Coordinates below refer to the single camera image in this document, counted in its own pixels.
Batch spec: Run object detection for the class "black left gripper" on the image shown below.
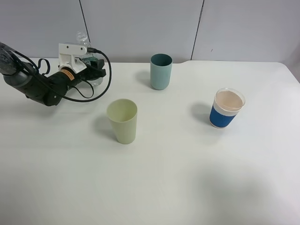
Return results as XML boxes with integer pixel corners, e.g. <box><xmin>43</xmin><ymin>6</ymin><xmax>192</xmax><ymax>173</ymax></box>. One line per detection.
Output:
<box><xmin>48</xmin><ymin>59</ymin><xmax>106</xmax><ymax>93</ymax></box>

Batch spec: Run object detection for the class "clear bottle with green label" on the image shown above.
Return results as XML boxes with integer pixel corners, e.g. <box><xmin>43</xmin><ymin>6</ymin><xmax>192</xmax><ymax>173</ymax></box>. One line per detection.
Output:
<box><xmin>76</xmin><ymin>31</ymin><xmax>103</xmax><ymax>87</ymax></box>

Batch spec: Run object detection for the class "pale yellow-green plastic cup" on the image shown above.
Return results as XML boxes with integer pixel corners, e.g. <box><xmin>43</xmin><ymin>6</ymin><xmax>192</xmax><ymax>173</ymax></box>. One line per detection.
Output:
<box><xmin>106</xmin><ymin>99</ymin><xmax>138</xmax><ymax>144</ymax></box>

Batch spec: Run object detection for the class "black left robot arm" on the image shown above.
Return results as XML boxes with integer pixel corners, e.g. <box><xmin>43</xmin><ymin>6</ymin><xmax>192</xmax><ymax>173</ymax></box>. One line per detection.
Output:
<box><xmin>0</xmin><ymin>43</ymin><xmax>110</xmax><ymax>106</ymax></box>

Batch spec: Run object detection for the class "teal plastic cup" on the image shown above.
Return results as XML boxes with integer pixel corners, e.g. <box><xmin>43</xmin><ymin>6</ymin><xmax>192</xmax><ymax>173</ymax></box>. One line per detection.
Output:
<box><xmin>150</xmin><ymin>53</ymin><xmax>173</xmax><ymax>90</ymax></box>

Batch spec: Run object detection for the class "blue sleeved paper cup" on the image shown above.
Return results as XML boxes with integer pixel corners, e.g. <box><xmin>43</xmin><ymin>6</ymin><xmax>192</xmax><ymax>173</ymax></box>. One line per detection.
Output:
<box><xmin>209</xmin><ymin>88</ymin><xmax>245</xmax><ymax>128</ymax></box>

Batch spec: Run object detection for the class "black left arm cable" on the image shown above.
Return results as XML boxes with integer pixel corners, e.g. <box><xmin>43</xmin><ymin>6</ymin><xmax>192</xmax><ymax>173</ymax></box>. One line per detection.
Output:
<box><xmin>16</xmin><ymin>47</ymin><xmax>112</xmax><ymax>103</ymax></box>

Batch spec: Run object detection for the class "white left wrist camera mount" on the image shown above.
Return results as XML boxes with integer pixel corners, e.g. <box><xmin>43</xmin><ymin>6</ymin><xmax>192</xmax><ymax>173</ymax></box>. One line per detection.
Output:
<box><xmin>59</xmin><ymin>43</ymin><xmax>87</xmax><ymax>74</ymax></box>

